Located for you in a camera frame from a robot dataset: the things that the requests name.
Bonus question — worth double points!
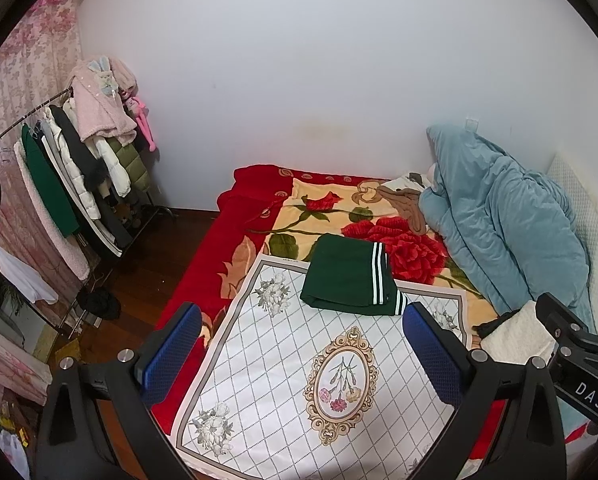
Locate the black hanging coat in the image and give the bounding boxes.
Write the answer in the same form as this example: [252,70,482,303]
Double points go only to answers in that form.
[49,104,105,196]

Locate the black cloth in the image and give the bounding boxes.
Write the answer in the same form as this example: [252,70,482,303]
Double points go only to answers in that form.
[76,287,121,321]

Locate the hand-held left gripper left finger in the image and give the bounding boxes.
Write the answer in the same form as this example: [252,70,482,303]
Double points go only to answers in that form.
[38,302,203,480]

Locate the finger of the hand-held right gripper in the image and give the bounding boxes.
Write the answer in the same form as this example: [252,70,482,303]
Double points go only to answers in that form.
[535,292,594,350]

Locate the red floral blanket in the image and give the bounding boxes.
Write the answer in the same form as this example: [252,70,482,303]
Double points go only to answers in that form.
[149,164,590,461]

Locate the black metal clothes rack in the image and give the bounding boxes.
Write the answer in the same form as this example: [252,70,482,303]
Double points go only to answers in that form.
[0,87,177,341]

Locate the dark cloth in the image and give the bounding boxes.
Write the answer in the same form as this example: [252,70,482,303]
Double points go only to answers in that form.
[473,310,522,339]

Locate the white spotted cloth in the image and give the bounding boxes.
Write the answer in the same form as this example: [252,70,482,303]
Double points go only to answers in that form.
[390,163,438,194]

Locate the white puffer jacket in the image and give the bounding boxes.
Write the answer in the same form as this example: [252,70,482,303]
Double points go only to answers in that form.
[86,135,131,199]

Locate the cream knit garment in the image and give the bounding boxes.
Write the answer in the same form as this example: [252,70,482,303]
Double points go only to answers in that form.
[479,300,557,366]

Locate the white hanging garment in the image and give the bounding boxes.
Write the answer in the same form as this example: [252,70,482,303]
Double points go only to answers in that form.
[0,240,60,306]

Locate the light blue quilt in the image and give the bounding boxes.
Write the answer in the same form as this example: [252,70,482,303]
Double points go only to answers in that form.
[419,124,598,436]

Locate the green hanging coat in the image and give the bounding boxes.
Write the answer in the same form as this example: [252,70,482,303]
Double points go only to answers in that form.
[20,124,82,238]

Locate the pink plush toy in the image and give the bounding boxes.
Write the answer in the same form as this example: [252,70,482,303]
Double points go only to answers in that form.
[126,95,158,153]

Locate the white textured pillow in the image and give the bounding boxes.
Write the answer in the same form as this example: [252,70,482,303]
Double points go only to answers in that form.
[546,152,598,331]

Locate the black white-striped garment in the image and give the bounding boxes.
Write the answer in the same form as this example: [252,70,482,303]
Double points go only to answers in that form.
[85,204,136,259]

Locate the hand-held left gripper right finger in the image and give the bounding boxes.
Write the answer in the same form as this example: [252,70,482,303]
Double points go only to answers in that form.
[402,302,564,480]

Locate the white floral printed cloth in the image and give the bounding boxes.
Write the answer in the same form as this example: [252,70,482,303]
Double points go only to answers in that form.
[169,254,470,480]

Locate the pink fluffy coat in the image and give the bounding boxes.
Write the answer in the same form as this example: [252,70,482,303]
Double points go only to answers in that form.
[72,57,139,148]

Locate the green varsity jacket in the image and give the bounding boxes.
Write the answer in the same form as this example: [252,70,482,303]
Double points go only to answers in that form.
[300,233,409,317]

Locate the brown garment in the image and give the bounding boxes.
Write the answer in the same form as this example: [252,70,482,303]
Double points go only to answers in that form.
[376,182,430,235]

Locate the pink floral curtain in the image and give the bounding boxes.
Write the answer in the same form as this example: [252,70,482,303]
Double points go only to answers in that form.
[0,0,87,406]

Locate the olive puffer jacket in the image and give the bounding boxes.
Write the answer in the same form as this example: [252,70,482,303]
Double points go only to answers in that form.
[110,137,152,196]

